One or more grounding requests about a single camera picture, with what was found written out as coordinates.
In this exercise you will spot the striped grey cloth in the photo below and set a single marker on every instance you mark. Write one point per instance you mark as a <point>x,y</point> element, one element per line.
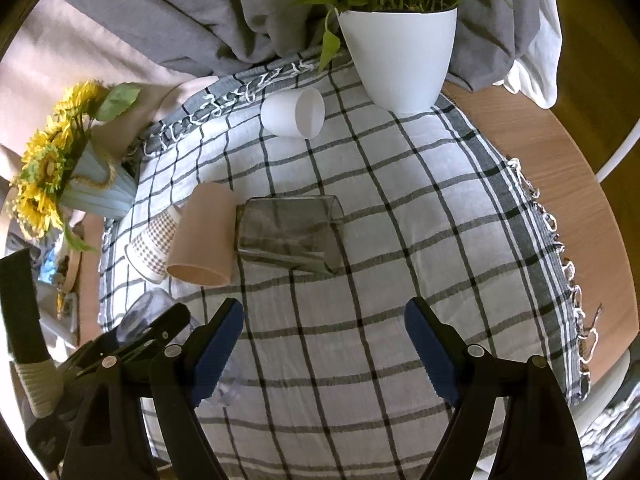
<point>610,435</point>

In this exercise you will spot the white metal frame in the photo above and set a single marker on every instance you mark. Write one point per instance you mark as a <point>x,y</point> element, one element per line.
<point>620,152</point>

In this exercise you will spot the beige cup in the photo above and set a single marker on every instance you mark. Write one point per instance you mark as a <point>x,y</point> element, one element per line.
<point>204,235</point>

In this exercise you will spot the white cloth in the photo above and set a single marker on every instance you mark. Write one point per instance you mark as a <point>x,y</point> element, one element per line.
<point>537,35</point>

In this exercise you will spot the beige cloth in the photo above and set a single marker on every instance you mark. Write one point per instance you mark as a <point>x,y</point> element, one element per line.
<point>65,70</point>

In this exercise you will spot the checked paper cup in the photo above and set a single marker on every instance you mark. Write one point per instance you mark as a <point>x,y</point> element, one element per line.
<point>150,247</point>

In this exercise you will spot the grey checked tablecloth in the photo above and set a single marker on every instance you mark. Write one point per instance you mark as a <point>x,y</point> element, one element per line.
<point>380,240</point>

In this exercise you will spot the yellow artificial sunflowers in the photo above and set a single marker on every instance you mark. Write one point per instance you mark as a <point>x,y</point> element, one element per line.
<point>45,160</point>

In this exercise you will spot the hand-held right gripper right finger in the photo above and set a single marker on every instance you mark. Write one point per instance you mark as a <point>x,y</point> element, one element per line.
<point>431,355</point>

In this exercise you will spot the white cup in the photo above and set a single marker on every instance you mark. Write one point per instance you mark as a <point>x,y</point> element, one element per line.
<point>292,112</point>

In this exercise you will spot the smoky grey glass cup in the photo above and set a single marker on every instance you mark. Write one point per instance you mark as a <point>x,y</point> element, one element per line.
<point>286,232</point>

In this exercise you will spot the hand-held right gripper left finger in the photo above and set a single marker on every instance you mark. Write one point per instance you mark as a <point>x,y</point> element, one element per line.
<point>218,355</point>

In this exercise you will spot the light blue ribbed vase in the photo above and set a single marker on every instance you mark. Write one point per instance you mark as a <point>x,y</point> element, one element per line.
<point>97,192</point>

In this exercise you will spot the grey blanket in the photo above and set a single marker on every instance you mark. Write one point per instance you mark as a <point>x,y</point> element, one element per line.
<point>210,15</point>

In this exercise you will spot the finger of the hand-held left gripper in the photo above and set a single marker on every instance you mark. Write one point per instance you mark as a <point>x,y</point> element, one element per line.
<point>161,324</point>

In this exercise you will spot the clear plastic cup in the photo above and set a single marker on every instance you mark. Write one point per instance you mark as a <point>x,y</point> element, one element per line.
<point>145,310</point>

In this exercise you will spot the green plant in white pot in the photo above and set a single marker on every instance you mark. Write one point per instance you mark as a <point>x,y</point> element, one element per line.
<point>400,55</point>

